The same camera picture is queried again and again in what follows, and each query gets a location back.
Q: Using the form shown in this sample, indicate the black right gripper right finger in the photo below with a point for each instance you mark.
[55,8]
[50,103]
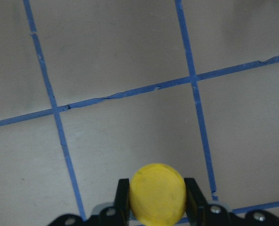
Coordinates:
[195,203]

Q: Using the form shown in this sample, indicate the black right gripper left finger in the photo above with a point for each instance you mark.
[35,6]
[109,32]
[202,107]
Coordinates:
[122,202]

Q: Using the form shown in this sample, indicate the yellow push button switch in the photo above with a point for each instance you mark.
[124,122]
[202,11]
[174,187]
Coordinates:
[157,195]

